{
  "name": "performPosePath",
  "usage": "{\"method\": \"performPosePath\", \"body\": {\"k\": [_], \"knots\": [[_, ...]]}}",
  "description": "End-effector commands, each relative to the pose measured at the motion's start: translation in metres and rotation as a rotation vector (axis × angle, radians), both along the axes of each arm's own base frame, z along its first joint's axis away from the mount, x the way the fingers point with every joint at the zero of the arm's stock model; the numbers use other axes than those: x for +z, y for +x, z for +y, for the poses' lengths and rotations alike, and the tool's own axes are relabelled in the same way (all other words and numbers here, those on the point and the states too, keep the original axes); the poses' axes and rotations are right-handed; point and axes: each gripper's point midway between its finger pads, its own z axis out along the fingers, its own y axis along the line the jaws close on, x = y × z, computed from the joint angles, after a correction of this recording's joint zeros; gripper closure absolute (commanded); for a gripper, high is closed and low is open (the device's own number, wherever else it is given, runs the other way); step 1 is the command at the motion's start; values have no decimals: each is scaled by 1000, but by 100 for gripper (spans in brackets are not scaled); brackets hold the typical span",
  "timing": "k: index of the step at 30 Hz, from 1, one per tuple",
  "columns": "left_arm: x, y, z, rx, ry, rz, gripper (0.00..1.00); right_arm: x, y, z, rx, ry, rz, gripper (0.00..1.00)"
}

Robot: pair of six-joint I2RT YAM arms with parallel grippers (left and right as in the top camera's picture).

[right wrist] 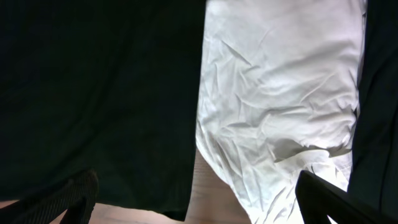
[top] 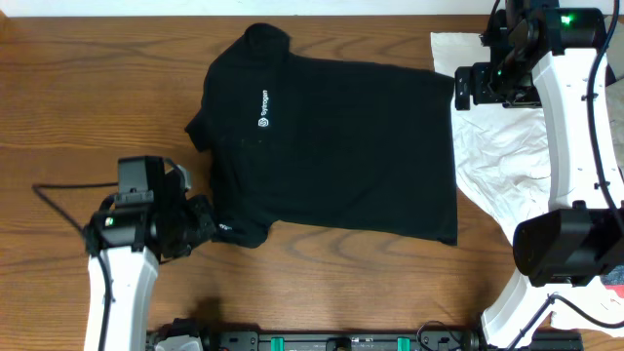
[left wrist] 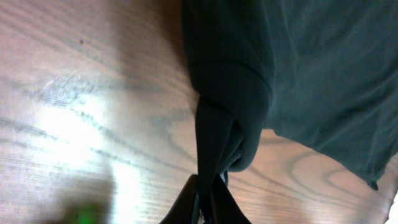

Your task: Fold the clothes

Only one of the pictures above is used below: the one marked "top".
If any black Sytrogen t-shirt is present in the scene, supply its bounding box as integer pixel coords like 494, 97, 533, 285
186, 23, 458, 248

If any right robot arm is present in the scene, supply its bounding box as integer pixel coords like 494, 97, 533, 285
454, 0, 623, 350

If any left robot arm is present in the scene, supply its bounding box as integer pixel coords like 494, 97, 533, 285
84, 156, 216, 350

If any white shirt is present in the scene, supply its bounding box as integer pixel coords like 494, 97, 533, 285
431, 32, 623, 337

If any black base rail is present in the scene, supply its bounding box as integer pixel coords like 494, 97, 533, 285
145, 317, 586, 351

